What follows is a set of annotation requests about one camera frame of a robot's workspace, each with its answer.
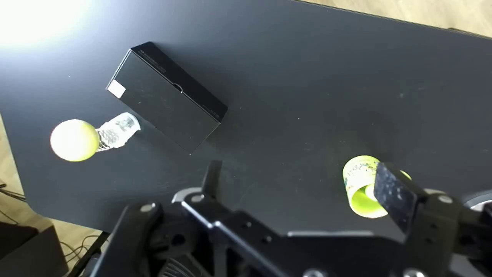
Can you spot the yellow plastic cup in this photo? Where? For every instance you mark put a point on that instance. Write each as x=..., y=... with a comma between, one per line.
x=359, y=178

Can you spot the pale yellow ball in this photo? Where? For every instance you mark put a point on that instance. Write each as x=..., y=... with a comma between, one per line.
x=75, y=141

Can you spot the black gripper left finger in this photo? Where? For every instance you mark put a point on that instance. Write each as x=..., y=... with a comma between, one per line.
x=210, y=185

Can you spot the black rectangular box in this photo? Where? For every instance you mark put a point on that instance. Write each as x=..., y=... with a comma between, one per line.
x=164, y=94

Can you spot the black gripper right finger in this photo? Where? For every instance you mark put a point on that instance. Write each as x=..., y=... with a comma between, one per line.
x=401, y=198

